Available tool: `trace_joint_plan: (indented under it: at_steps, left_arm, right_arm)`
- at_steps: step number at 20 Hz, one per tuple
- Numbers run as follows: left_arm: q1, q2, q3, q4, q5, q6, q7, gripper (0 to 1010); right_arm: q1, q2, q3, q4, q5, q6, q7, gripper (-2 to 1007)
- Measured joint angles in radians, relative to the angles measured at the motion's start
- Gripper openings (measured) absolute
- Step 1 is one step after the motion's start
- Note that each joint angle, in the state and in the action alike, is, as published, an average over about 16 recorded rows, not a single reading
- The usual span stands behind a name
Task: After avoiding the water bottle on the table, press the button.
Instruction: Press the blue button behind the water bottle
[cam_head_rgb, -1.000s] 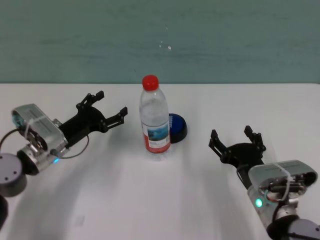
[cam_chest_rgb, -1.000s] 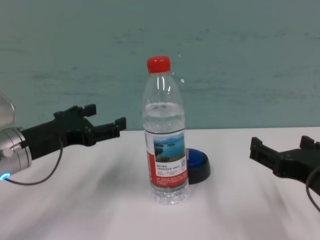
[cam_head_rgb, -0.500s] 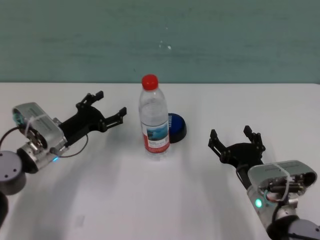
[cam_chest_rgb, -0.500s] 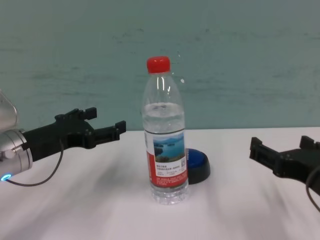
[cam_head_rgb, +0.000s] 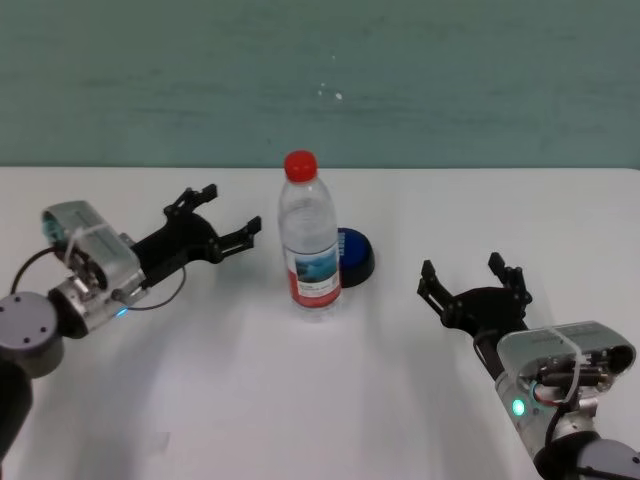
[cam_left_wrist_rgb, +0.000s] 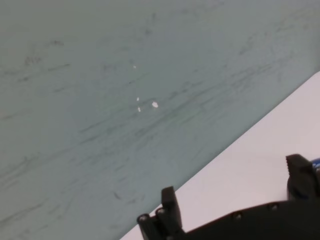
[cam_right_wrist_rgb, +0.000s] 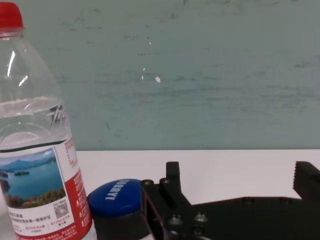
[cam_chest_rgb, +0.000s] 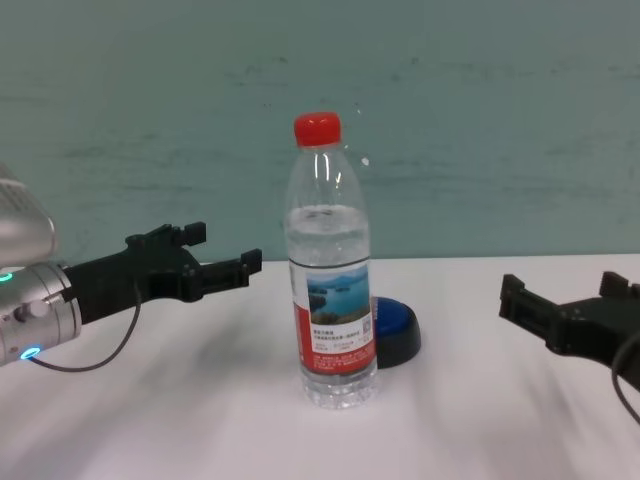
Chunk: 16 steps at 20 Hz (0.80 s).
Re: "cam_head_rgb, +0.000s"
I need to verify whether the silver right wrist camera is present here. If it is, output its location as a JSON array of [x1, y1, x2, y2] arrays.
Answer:
[[494, 321, 636, 387]]

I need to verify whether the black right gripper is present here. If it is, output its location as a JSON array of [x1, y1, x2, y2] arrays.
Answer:
[[416, 252, 534, 381]]

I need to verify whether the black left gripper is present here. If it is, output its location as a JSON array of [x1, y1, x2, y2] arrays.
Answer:
[[132, 183, 263, 287]]

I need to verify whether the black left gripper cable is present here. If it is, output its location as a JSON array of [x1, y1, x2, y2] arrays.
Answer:
[[127, 266, 188, 311]]

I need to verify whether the clear water bottle red cap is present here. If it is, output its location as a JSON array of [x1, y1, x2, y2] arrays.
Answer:
[[277, 149, 344, 324]]

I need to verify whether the blue push button black base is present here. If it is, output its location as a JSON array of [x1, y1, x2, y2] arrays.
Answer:
[[335, 227, 377, 290]]

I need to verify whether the white zip tie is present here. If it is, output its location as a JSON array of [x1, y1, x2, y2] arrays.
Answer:
[[549, 327, 586, 401], [63, 223, 110, 262]]

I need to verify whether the black left camera cable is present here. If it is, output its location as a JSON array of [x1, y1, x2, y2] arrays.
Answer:
[[9, 247, 59, 296]]

